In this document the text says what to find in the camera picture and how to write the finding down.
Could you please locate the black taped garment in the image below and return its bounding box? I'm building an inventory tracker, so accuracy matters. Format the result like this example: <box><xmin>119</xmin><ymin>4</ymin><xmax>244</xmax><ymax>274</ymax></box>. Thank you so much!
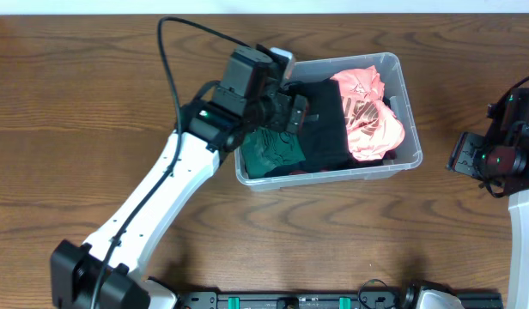
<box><xmin>265</xmin><ymin>79</ymin><xmax>352</xmax><ymax>178</ymax></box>

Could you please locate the pink printed t-shirt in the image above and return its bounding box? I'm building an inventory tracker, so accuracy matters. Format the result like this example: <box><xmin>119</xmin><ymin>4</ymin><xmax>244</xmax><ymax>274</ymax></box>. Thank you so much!
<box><xmin>331</xmin><ymin>65</ymin><xmax>405</xmax><ymax>161</ymax></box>

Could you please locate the clear plastic storage bin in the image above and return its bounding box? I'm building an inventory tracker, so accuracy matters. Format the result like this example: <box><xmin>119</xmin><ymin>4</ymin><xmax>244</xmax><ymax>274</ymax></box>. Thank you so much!
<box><xmin>234</xmin><ymin>52</ymin><xmax>423</xmax><ymax>191</ymax></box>

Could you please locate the red plaid flannel shirt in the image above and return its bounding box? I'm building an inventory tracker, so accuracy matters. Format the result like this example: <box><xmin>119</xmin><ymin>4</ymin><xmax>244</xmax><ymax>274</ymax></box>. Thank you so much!
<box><xmin>289</xmin><ymin>149</ymin><xmax>397</xmax><ymax>175</ymax></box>

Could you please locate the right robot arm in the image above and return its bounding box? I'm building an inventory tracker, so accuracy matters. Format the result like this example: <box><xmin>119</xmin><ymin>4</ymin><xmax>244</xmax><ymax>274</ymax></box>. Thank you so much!
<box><xmin>396</xmin><ymin>76</ymin><xmax>529</xmax><ymax>308</ymax></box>

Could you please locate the black mounting rail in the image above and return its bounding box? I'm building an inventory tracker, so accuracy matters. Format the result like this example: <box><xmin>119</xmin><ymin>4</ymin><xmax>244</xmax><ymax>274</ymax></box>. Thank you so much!
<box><xmin>175</xmin><ymin>279</ymin><xmax>504</xmax><ymax>309</ymax></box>

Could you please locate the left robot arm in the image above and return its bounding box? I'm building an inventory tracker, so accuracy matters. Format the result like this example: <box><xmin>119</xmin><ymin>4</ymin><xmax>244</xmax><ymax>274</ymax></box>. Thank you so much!
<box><xmin>50</xmin><ymin>45</ymin><xmax>307</xmax><ymax>309</ymax></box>

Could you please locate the green garment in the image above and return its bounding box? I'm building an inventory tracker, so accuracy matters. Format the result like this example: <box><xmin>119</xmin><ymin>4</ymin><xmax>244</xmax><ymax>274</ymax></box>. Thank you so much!
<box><xmin>240</xmin><ymin>128</ymin><xmax>306</xmax><ymax>179</ymax></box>

